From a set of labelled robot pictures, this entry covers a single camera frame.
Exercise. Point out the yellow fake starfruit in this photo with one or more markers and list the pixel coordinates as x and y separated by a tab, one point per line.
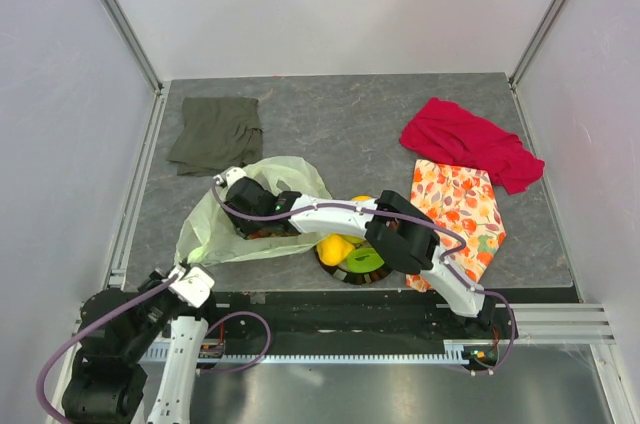
354	239

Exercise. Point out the yellow fake pear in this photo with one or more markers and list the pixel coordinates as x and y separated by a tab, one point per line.
333	250

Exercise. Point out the green fake starfruit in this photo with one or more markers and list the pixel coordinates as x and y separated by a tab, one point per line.
363	260

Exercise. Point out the pale green plastic bag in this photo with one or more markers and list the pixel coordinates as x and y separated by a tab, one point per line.
207	236

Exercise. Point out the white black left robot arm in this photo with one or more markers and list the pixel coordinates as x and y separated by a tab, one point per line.
118	328

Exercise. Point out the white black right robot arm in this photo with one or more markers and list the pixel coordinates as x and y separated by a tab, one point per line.
406	240

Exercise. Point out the cream plate with dark rim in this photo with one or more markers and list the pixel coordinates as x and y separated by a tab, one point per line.
341	273

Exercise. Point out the dark olive cloth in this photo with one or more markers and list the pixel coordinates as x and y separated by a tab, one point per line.
218	133

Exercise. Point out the red cloth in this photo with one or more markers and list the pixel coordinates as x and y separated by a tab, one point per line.
444	132

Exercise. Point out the orange floral cloth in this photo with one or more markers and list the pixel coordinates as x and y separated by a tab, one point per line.
462	200

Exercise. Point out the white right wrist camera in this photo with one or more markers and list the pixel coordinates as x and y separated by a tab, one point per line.
229	177

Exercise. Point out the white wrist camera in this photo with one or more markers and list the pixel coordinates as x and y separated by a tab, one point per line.
229	177
191	284

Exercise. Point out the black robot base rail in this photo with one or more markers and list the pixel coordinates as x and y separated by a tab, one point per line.
349	322

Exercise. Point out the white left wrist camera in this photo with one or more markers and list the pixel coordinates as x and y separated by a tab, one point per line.
191	284

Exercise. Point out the grey slotted cable duct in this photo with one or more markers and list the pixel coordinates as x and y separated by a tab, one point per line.
453	354

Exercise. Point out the right aluminium frame post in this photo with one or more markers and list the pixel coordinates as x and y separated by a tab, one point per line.
535	43

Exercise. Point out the aluminium frame post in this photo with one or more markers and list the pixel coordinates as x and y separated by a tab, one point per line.
535	43
129	37

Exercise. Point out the left aluminium frame post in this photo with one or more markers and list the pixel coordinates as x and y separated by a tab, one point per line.
129	37

